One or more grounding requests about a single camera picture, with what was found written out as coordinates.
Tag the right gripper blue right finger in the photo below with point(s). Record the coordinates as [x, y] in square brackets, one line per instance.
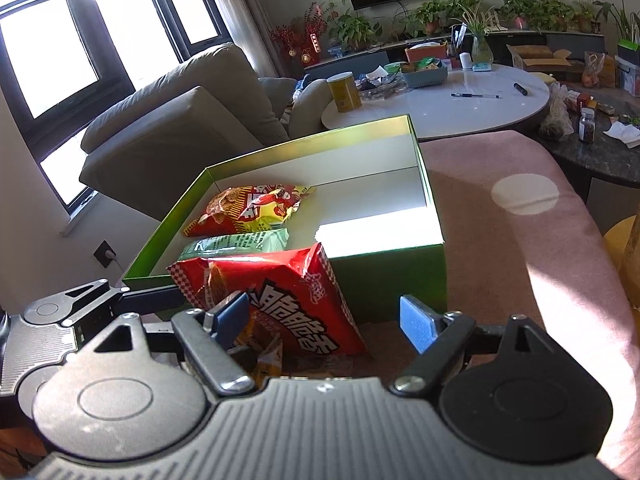
[440, 340]

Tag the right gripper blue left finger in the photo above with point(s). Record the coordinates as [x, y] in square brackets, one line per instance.
[206, 337]

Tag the red checkered snack bag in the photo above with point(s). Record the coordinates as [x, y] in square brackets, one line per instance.
[293, 294]

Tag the pale green snack bag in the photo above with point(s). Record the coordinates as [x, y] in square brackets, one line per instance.
[236, 244]

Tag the red yellow chip bag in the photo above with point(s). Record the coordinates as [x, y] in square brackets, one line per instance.
[248, 209]

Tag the green cardboard box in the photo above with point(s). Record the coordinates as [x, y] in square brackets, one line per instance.
[372, 210]

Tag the beige sofa armchair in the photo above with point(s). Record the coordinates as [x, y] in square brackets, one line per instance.
[147, 149]

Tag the white round table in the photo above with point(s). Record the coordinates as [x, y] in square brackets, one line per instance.
[435, 114]

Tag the black pen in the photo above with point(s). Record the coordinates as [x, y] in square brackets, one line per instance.
[470, 95]

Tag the dark glass jar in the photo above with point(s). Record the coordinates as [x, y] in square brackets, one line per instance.
[587, 125]

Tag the yellow cylindrical can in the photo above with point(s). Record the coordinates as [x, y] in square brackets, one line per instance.
[344, 92]

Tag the dark round side table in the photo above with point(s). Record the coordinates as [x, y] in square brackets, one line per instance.
[606, 159]

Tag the black marker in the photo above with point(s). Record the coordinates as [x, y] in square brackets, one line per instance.
[520, 89]

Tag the blue snack basket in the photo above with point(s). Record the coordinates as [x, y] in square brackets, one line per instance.
[425, 78]

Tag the white crumpled tissue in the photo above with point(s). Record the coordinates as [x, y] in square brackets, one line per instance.
[628, 134]

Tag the open cardboard box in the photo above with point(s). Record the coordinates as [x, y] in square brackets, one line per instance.
[538, 58]

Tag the red decorative branches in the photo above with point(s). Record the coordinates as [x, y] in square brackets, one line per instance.
[301, 38]

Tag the glass vase with plant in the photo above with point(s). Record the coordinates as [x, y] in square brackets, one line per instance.
[477, 22]

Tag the wall power socket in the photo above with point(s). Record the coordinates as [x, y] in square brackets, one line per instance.
[104, 254]

